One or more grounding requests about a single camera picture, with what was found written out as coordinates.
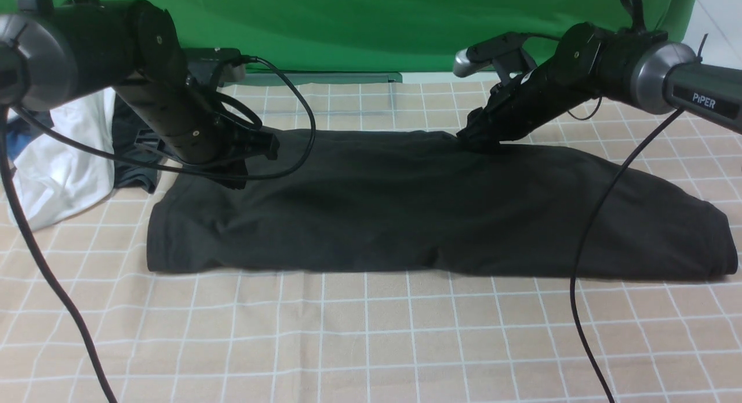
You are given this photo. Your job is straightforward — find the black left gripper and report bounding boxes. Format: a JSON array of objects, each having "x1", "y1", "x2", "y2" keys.
[{"x1": 194, "y1": 125, "x2": 280, "y2": 190}]

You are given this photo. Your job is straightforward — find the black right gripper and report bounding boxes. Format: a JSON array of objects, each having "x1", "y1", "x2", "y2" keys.
[{"x1": 457, "y1": 89, "x2": 522, "y2": 154}]

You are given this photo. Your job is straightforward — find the dark gray long-sleeve top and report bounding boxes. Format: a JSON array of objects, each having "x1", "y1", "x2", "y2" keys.
[{"x1": 146, "y1": 131, "x2": 739, "y2": 282}]

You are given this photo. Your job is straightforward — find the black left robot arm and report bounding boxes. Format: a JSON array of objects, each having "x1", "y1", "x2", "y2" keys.
[{"x1": 1, "y1": 0, "x2": 280, "y2": 189}]

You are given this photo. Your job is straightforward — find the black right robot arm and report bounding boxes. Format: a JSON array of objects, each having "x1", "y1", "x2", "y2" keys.
[{"x1": 453, "y1": 23, "x2": 741, "y2": 152}]

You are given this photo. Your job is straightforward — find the dark teal crumpled garment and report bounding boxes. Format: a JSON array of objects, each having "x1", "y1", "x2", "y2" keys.
[{"x1": 111, "y1": 96, "x2": 162, "y2": 194}]

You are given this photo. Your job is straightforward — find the green backdrop cloth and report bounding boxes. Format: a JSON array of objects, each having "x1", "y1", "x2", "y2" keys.
[{"x1": 0, "y1": 0, "x2": 701, "y2": 85}]

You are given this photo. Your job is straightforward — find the white crumpled shirt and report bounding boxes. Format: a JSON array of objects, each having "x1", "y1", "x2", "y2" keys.
[{"x1": 12, "y1": 89, "x2": 116, "y2": 231}]

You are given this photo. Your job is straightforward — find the beige checkered tablecloth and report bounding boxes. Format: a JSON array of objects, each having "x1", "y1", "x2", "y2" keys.
[{"x1": 1, "y1": 74, "x2": 741, "y2": 402}]

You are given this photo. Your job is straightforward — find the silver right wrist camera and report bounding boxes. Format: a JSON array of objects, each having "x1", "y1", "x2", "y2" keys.
[{"x1": 453, "y1": 31, "x2": 536, "y2": 85}]

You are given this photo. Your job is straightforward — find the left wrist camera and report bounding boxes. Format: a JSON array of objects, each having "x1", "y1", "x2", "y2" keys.
[{"x1": 184, "y1": 48, "x2": 246, "y2": 89}]

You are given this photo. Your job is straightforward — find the black left camera cable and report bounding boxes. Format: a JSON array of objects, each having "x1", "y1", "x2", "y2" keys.
[{"x1": 0, "y1": 55, "x2": 317, "y2": 403}]

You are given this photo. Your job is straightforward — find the black camera cable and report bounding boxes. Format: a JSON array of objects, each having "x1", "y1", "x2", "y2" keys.
[
  {"x1": 522, "y1": 0, "x2": 685, "y2": 403},
  {"x1": 0, "y1": 55, "x2": 317, "y2": 403}
]

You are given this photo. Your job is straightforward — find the black right camera cable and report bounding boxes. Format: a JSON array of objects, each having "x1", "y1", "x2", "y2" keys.
[{"x1": 522, "y1": 0, "x2": 685, "y2": 403}]

